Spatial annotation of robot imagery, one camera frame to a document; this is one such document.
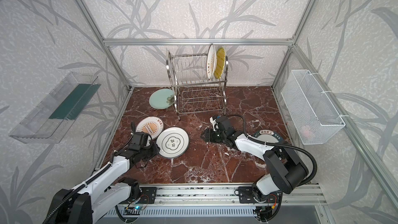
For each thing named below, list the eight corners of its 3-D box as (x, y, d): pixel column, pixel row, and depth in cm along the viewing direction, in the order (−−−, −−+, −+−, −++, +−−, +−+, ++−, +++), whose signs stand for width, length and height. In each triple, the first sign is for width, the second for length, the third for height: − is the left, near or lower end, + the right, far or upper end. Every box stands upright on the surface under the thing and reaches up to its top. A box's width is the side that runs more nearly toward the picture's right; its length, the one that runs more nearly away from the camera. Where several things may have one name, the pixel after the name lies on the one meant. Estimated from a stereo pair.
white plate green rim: (255, 143, 93) (256, 141, 91) (253, 131, 98) (254, 129, 96) (280, 143, 93) (282, 141, 91) (277, 131, 98) (278, 129, 96)
